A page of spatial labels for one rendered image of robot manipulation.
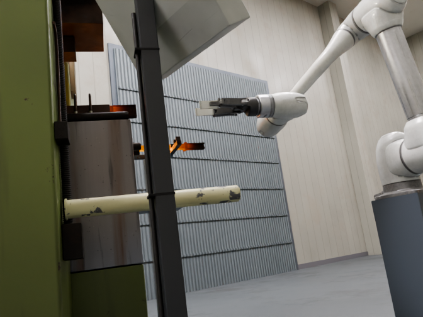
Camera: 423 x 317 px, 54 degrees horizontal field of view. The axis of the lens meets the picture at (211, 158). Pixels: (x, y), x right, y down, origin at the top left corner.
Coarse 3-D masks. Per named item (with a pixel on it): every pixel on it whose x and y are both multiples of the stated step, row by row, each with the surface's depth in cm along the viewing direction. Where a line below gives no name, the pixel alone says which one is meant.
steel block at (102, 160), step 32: (96, 128) 128; (128, 128) 131; (96, 160) 126; (128, 160) 128; (96, 192) 124; (128, 192) 126; (96, 224) 122; (128, 224) 124; (96, 256) 119; (128, 256) 121
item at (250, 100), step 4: (248, 100) 158; (252, 100) 157; (256, 100) 158; (248, 104) 156; (252, 104) 157; (256, 104) 157; (244, 108) 158; (248, 108) 158; (252, 108) 157; (256, 108) 157; (244, 112) 163; (248, 112) 159; (252, 112) 158; (256, 112) 158
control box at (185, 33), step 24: (96, 0) 106; (120, 0) 101; (168, 0) 92; (192, 0) 88; (216, 0) 84; (240, 0) 89; (120, 24) 105; (168, 24) 95; (192, 24) 91; (216, 24) 87; (168, 48) 99; (192, 48) 94; (168, 72) 105
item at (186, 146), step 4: (184, 144) 199; (188, 144) 201; (192, 144) 201; (196, 144) 202; (200, 144) 203; (180, 148) 199; (184, 148) 199; (188, 148) 200; (192, 148) 200; (196, 148) 201; (200, 148) 202; (204, 148) 203
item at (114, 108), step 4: (128, 104) 148; (132, 104) 148; (112, 108) 145; (116, 108) 147; (120, 108) 148; (124, 108) 148; (128, 108) 148; (132, 108) 149; (128, 112) 148; (132, 112) 148; (136, 112) 149; (128, 116) 147; (132, 116) 148; (136, 116) 148
